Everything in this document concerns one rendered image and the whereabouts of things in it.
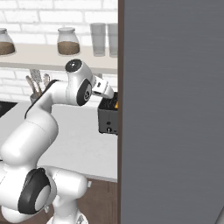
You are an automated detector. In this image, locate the beige wall shelf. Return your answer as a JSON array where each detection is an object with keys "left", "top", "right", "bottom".
[{"left": 0, "top": 43, "right": 119, "bottom": 75}]

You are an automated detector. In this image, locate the black hob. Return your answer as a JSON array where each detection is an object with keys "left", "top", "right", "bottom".
[{"left": 0, "top": 101, "right": 18, "bottom": 119}]

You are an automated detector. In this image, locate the grey utensil pot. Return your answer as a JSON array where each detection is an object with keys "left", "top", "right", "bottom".
[{"left": 29, "top": 91, "right": 44, "bottom": 105}]

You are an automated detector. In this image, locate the clear drinking glass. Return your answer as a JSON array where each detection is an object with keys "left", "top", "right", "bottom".
[{"left": 89, "top": 22, "right": 107, "bottom": 58}]

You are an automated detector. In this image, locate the glass jar with brown filling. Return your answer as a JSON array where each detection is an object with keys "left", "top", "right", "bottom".
[
  {"left": 0, "top": 27, "right": 17, "bottom": 57},
  {"left": 56, "top": 26, "right": 81, "bottom": 57}
]

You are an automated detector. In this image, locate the black toaster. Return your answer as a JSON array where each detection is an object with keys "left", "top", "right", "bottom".
[{"left": 97, "top": 92, "right": 119, "bottom": 136}]

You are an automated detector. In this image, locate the brown base cupboard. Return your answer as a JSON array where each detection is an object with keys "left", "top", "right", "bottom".
[{"left": 34, "top": 177, "right": 119, "bottom": 224}]

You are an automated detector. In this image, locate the grey spatula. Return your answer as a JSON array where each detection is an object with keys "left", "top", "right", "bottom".
[{"left": 29, "top": 68, "right": 43, "bottom": 94}]

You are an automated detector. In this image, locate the grey tall fridge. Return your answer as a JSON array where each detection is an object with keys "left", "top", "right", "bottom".
[{"left": 117, "top": 0, "right": 224, "bottom": 224}]

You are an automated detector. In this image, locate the pale grey spoon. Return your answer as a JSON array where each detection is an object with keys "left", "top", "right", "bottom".
[{"left": 42, "top": 73, "right": 52, "bottom": 88}]

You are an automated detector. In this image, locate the wooden spoon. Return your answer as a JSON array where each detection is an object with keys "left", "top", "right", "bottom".
[{"left": 24, "top": 75, "right": 39, "bottom": 95}]

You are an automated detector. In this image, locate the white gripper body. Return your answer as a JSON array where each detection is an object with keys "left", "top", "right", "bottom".
[{"left": 101, "top": 81, "right": 116, "bottom": 100}]

